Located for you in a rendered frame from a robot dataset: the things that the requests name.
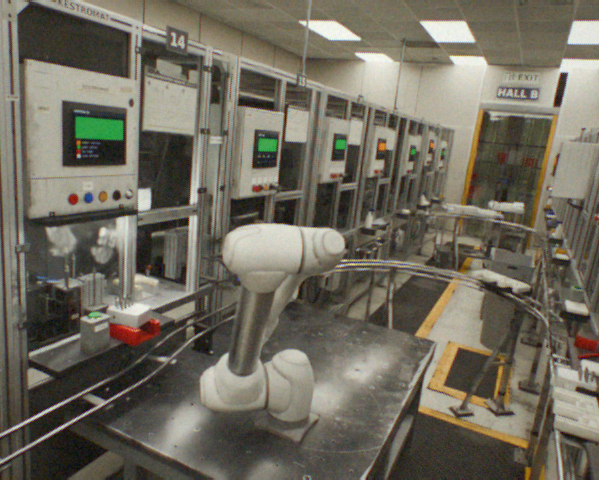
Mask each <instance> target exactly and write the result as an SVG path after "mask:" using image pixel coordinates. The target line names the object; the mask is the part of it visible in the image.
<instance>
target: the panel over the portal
mask: <svg viewBox="0 0 599 480"><path fill-rule="evenodd" d="M504 71H508V72H533V73H541V74H540V79H539V84H526V83H505V82H502V81H503V76H504ZM559 72H561V68H557V67H552V66H523V65H494V64H488V65H487V69H486V74H485V79H484V85H483V91H482V97H481V102H483V103H499V104H514V105H530V106H545V107H552V105H553V100H554V96H555V90H556V86H557V81H558V77H559ZM498 85H507V86H527V87H542V90H541V96H540V101H538V102H528V101H512V100H496V99H495V97H496V92H497V86H498Z"/></svg>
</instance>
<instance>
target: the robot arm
mask: <svg viewBox="0 0 599 480"><path fill-rule="evenodd" d="M344 247H345V245H344V239H343V237H342V235H341V234H340V233H338V232H337V231H335V230H332V229H321V230H319V229H314V228H302V227H291V225H287V224H250V225H245V227H242V228H239V229H235V230H233V231H231V232H230V233H229V234H228V235H227V236H226V238H225V242H224V248H223V253H219V254H217V256H215V255H211V256H206V255H205V256H202V257H201V258H202V259H206V260H210V261H213V262H216V261H218V262H219V263H221V264H222V265H223V266H224V267H226V268H227V270H228V271H229V276H228V279H224V280H219V281H218V279H217V278H212V277H209V276H205V275H204V276H201V277H200V279H204V280H207V281H208V283H212V285H215V288H214V289H222V290H230V291H232V292H234V291H236V290H238V288H236V287H238V286H241V287H240V293H239V299H238V305H236V310H235V316H234V318H235V319H234V324H233V330H232V335H231V341H230V347H229V352H228V353H226V354H225V355H224V356H223V357H222V358H221V359H220V361H219V363H218V364H217V366H214V367H210V368H209V369H208V370H206V371H205V372H204V373H203V375H202V376H201V400H202V404H203V406H205V407H206V408H207V409H209V410H211V411H214V412H218V413H228V414H229V413H249V412H256V411H264V410H265V411H267V413H266V414H265V415H264V416H263V417H261V418H260V419H258V420H256V421H255V424H254V426H255V427H256V429H257V428H259V430H264V431H267V432H269V433H272V434H274V435H277V436H279V437H281V438H284V439H287V440H289V441H291V442H292V443H294V444H300V443H301V439H302V438H303V436H304V435H305V434H306V433H307V432H309V429H310V428H311V427H312V426H313V425H314V424H315V423H316V422H318V421H319V416H318V415H316V414H312V413H310V410H311V405H312V400H313V391H314V374H313V369H312V367H311V364H310V361H309V359H308V357H306V355H305V354H304V353H302V352H300V351H297V350H285V351H281V352H279V353H278V354H276V355H275V356H274V357H273V359H272V360H271V361H269V362H267V364H264V365H262V362H260V360H259V355H260V351H262V346H263V345H264V344H265V343H266V342H267V341H268V338H269V337H270V335H271V334H272V332H273V330H274V329H275V327H276V326H277V323H278V315H279V314H280V313H281V311H282V310H284V308H285V307H286V305H287V304H288V303H289V302H292V301H294V300H296V298H297V294H298V287H299V285H300V284H301V283H302V281H303V280H304V279H305V278H307V277H308V276H317V275H320V274H324V273H327V271H329V270H331V269H333V268H334V267H336V266H337V265H338V264H339V263H340V262H341V260H342V258H343V256H344V253H345V252H344ZM226 282H231V283H232V284H233V285H234V286H226V285H219V284H221V283H226Z"/></svg>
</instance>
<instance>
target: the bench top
mask: <svg viewBox="0 0 599 480"><path fill-rule="evenodd" d="M336 315H337V316H338V317H336ZM233 324H234V319H233V320H231V321H229V322H227V323H225V324H224V325H222V326H220V327H218V328H216V333H213V334H212V350H211V351H213V352H214V354H213V355H211V356H209V355H207V354H204V353H201V352H198V351H196V350H192V349H191V347H192V345H194V342H192V343H191V344H189V345H188V346H187V347H186V348H185V349H184V350H183V351H181V352H180V353H179V354H178V355H177V356H176V357H175V358H174V359H177V360H176V363H175V364H174V365H171V364H168V365H167V366H166V367H165V368H164V369H163V370H161V371H160V372H159V373H158V374H157V375H155V376H154V377H153V378H150V379H149V380H148V381H146V383H145V384H143V385H142V386H140V387H138V388H137V389H135V390H133V391H132V392H129V393H127V394H125V395H124V396H122V397H120V398H118V399H117V400H115V401H113V403H112V404H113V405H114V407H112V408H109V409H108V410H104V409H100V410H98V411H97V412H95V413H93V414H92V415H89V416H87V417H85V418H84V419H82V420H80V423H82V424H84V425H86V426H88V427H90V428H93V429H95V430H97V431H99V432H101V433H103V434H105V435H107V436H109V437H111V438H114V439H116V440H118V441H120V442H122V443H124V444H126V446H128V447H130V448H132V449H135V450H137V451H139V452H141V453H143V454H145V455H147V456H149V457H151V458H153V459H156V460H158V461H160V462H162V463H164V464H166V465H168V466H170V467H172V469H174V470H177V471H179V472H181V473H183V474H185V475H187V476H189V477H191V478H193V479H195V480H367V479H368V478H369V476H370V473H371V471H372V469H373V467H374V465H375V463H376V461H378V459H379V457H380V455H381V454H382V451H383V449H384V447H385V445H386V443H387V441H388V439H389V437H390V435H391V433H392V431H393V429H394V427H395V425H396V423H397V421H398V419H399V417H401V415H402V413H403V411H404V409H405V406H406V404H407V403H408V401H409V399H410V397H411V395H412V393H413V391H414V389H415V387H416V384H417V382H418V380H419V379H420V377H421V375H422V373H423V371H425V369H426V367H427V365H428V362H429V360H430V358H431V356H432V355H433V353H434V351H435V349H436V346H437V342H435V340H431V339H428V338H423V337H420V336H416V335H412V334H409V333H405V332H402V331H397V330H393V329H390V328H386V327H383V326H379V325H374V324H371V323H367V322H363V321H360V320H356V319H352V317H348V316H345V315H341V314H337V313H334V312H329V311H326V310H322V309H318V308H315V307H311V306H308V305H303V304H299V303H296V302H289V303H288V304H287V305H286V307H285V308H284V310H282V311H281V313H280V314H279V315H278V323H277V326H276V327H275V329H274V330H273V332H272V334H271V335H270V337H269V338H268V341H267V342H266V343H265V344H264V345H263V346H262V351H260V355H259V360H260V362H262V365H264V364H267V362H269V361H271V360H272V359H273V357H274V356H275V355H276V354H278V353H279V352H281V351H285V350H297V351H300V352H302V353H304V354H305V355H306V357H308V359H309V361H310V364H311V367H312V369H313V374H314V391H313V400H312V405H311V410H310V413H312V414H316V415H318V416H319V421H318V422H316V423H315V424H314V425H313V426H312V427H311V428H310V429H309V432H307V433H306V434H305V435H304V436H303V438H302V439H301V443H300V444H294V443H292V442H291V441H289V440H287V439H284V438H281V437H279V436H277V435H274V434H272V433H269V432H267V431H264V430H259V428H257V429H256V427H255V426H254V424H255V421H256V420H258V419H260V418H261V417H263V416H264V415H265V414H266V413H267V411H265V410H264V411H256V412H249V413H229V414H228V413H218V412H214V411H211V410H209V409H207V408H206V407H205V406H203V404H202V400H201V376H202V375H203V373H204V372H205V371H206V370H208V369H209V368H210V367H214V366H217V364H218V363H219V361H220V359H221V358H222V357H223V356H224V355H225V354H226V353H228V352H229V347H230V341H231V335H232V330H233ZM338 333H341V334H338ZM382 337H385V338H382ZM323 347H325V349H322V348H323ZM163 364H164V363H161V362H156V361H150V359H147V361H145V362H143V363H141V364H139V365H138V366H136V367H134V368H133V369H131V370H129V371H127V372H126V373H124V374H123V375H121V376H119V377H118V378H116V379H114V381H112V382H110V383H107V384H105V385H103V386H102V387H100V388H98V389H96V390H94V391H92V392H90V394H92V395H95V396H97V397H99V398H101V399H103V400H105V402H106V400H108V399H109V398H112V397H114V396H116V395H117V394H119V393H121V392H123V391H125V390H126V389H128V388H131V387H133V386H134V385H136V384H138V383H139V382H141V380H143V379H144V378H146V377H147V376H148V375H150V374H152V373H153V372H155V371H156V370H157V369H158V368H160V367H161V366H162V365H163ZM95 407H97V406H95V405H93V404H91V403H88V402H86V401H84V399H82V398H78V399H76V401H74V402H72V403H69V404H67V405H65V406H63V407H62V408H63V409H64V414H65V415H67V416H69V417H72V418H74V419H75V418H77V417H78V416H80V415H82V414H84V413H85V412H87V411H89V410H92V409H94V408H95Z"/></svg>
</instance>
